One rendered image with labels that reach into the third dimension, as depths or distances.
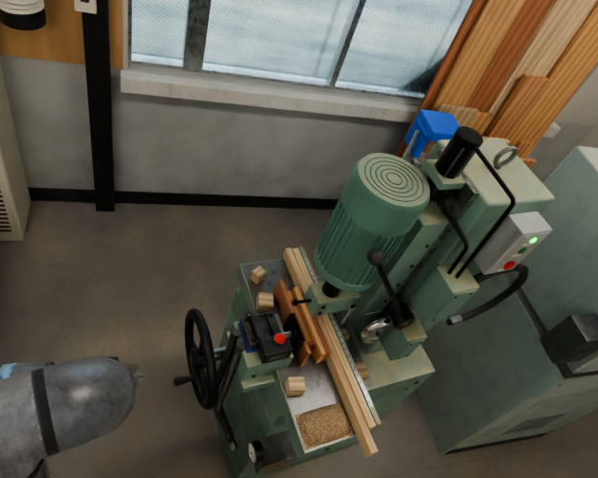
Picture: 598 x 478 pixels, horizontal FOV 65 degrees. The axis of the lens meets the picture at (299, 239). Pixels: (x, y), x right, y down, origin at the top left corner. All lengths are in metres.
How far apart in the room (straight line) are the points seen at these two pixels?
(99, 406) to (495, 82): 2.43
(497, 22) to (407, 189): 1.59
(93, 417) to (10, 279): 1.92
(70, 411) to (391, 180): 0.71
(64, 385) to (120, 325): 1.70
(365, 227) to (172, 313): 1.59
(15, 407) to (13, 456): 0.06
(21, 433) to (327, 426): 0.79
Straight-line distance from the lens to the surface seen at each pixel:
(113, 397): 0.74
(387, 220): 0.98
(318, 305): 1.29
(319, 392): 1.36
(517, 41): 2.67
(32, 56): 2.35
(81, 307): 2.46
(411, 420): 2.53
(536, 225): 1.20
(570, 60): 2.90
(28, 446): 0.72
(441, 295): 1.21
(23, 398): 0.71
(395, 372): 1.61
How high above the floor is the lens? 2.09
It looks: 47 degrees down
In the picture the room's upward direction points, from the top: 23 degrees clockwise
